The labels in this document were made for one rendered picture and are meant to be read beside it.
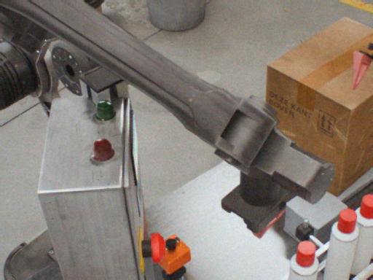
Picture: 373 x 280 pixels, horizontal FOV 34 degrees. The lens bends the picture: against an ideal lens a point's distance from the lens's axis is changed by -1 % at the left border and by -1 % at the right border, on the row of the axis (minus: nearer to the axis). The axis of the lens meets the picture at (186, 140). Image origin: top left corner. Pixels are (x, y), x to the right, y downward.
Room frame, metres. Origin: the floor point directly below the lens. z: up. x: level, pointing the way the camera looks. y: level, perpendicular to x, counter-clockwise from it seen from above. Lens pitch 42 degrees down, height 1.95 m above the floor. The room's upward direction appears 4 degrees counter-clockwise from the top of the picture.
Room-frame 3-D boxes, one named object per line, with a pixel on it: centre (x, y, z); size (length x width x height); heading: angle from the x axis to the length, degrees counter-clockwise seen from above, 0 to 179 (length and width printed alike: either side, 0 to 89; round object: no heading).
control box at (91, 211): (0.55, 0.12, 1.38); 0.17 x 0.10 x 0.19; 1
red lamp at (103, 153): (0.52, 0.09, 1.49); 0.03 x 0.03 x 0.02
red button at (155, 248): (0.50, 0.05, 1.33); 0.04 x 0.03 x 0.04; 1
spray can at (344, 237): (0.74, -0.29, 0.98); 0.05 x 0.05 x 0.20
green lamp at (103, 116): (0.59, 0.10, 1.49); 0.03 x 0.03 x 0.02
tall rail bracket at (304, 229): (0.80, -0.24, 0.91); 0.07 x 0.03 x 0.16; 36
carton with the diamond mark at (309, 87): (1.19, -0.39, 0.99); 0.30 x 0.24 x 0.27; 130
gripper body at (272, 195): (0.61, -0.10, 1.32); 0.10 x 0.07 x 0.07; 134
